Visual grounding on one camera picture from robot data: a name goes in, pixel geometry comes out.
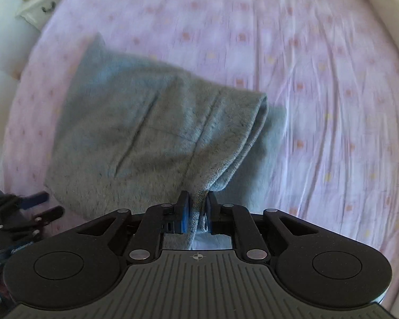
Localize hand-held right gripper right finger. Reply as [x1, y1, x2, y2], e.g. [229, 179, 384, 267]
[204, 193, 320, 262]

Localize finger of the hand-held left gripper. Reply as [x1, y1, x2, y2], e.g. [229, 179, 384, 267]
[0, 191, 50, 223]
[6, 206, 66, 242]

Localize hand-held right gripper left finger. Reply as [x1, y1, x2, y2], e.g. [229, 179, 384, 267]
[76, 190, 191, 262]

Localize grey pants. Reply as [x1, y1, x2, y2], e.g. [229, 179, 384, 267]
[44, 33, 288, 251]

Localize pink patterned bed sheet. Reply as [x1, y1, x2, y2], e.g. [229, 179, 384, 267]
[2, 0, 399, 306]

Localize white duvet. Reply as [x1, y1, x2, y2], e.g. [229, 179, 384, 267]
[352, 0, 399, 70]

